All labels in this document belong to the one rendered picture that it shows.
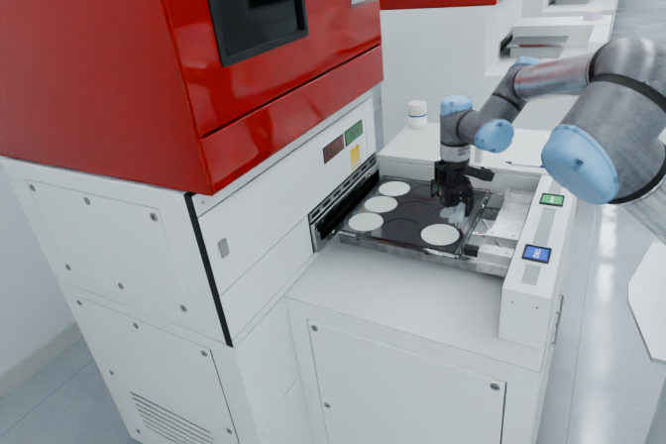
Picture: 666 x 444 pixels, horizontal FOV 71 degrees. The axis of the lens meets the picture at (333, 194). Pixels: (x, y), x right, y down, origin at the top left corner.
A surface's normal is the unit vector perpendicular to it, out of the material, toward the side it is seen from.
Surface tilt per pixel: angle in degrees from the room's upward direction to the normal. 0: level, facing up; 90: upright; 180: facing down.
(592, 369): 0
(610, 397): 0
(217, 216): 90
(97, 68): 90
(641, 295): 0
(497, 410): 90
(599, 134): 51
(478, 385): 90
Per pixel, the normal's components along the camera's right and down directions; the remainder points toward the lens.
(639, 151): 0.29, 0.22
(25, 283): 0.87, 0.15
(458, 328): -0.11, -0.88
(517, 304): -0.48, 0.45
